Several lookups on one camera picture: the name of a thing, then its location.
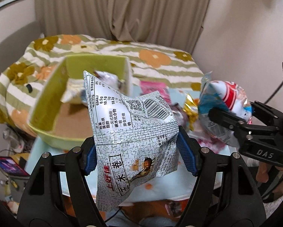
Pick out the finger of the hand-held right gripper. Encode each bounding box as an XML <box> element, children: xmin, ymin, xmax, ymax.
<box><xmin>208</xmin><ymin>107</ymin><xmax>280</xmax><ymax>146</ymax></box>
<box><xmin>251</xmin><ymin>100</ymin><xmax>283</xmax><ymax>129</ymax></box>

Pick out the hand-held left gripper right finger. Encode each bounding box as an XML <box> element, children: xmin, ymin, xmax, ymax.
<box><xmin>177</xmin><ymin>125</ymin><xmax>267</xmax><ymax>227</ymax></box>

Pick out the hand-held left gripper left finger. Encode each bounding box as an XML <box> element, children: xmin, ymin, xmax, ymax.
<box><xmin>16</xmin><ymin>136</ymin><xmax>106</xmax><ymax>227</ymax></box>

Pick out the blue white red snack packet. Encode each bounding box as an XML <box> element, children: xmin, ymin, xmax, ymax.
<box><xmin>198</xmin><ymin>71</ymin><xmax>254</xmax><ymax>147</ymax></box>

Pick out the pink white snack packet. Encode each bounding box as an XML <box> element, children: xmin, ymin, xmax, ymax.
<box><xmin>196</xmin><ymin>132</ymin><xmax>230</xmax><ymax>153</ymax></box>

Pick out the gold foil snack packet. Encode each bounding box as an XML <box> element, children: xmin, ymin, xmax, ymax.
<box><xmin>183</xmin><ymin>93</ymin><xmax>200</xmax><ymax>131</ymax></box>

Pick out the dark maroon snack packet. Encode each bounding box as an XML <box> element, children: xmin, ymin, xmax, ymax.
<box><xmin>172</xmin><ymin>103</ymin><xmax>187</xmax><ymax>126</ymax></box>

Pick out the grey speckled snack packet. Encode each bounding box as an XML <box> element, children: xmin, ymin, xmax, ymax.
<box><xmin>83</xmin><ymin>70</ymin><xmax>180</xmax><ymax>212</ymax></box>

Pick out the cream white snack packet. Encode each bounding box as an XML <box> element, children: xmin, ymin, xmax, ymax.
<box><xmin>61</xmin><ymin>78</ymin><xmax>88</xmax><ymax>105</ymax></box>

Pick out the light pink snack packet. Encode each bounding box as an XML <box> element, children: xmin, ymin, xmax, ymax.
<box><xmin>139</xmin><ymin>80</ymin><xmax>171</xmax><ymax>104</ymax></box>

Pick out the green cardboard box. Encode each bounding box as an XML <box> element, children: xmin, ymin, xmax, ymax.
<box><xmin>28</xmin><ymin>54</ymin><xmax>134</xmax><ymax>149</ymax></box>

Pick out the silver snack packet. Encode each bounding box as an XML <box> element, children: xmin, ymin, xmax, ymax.
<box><xmin>94</xmin><ymin>70</ymin><xmax>120</xmax><ymax>88</ymax></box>

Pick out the person's right hand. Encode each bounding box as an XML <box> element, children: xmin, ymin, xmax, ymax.
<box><xmin>255</xmin><ymin>161</ymin><xmax>283</xmax><ymax>199</ymax></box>

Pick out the light blue daisy mat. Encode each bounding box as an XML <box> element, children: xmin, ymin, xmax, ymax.
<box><xmin>25</xmin><ymin>85</ymin><xmax>251</xmax><ymax>202</ymax></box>

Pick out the tablet with lit screen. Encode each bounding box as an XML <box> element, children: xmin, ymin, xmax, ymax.
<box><xmin>0</xmin><ymin>156</ymin><xmax>30</xmax><ymax>177</ymax></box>

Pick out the floral striped blanket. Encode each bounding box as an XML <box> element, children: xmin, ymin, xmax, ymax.
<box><xmin>0</xmin><ymin>34</ymin><xmax>204</xmax><ymax>138</ymax></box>

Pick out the beige curtain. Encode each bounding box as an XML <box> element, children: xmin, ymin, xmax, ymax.
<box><xmin>34</xmin><ymin>0</ymin><xmax>215</xmax><ymax>54</ymax></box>

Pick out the black cable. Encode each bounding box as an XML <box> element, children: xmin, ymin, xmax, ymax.
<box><xmin>264</xmin><ymin>79</ymin><xmax>283</xmax><ymax>104</ymax></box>

